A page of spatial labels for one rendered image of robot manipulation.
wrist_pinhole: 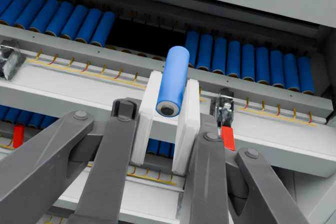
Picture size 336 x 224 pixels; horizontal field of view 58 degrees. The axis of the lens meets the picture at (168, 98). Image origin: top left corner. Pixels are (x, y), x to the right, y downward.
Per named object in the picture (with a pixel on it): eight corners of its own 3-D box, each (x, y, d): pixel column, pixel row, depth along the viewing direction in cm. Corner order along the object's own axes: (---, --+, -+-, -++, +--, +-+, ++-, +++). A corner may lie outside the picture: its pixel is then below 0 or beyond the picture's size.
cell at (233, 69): (238, 51, 45) (237, 84, 41) (226, 48, 45) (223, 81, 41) (242, 42, 43) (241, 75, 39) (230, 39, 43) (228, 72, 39)
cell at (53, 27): (74, 13, 44) (57, 43, 40) (62, 10, 44) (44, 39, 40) (73, 2, 43) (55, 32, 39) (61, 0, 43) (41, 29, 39)
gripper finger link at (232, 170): (196, 158, 13) (264, 174, 13) (195, 110, 18) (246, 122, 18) (187, 186, 13) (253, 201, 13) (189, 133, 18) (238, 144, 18)
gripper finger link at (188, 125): (185, 122, 14) (200, 125, 14) (188, 77, 21) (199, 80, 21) (171, 174, 15) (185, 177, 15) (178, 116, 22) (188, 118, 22)
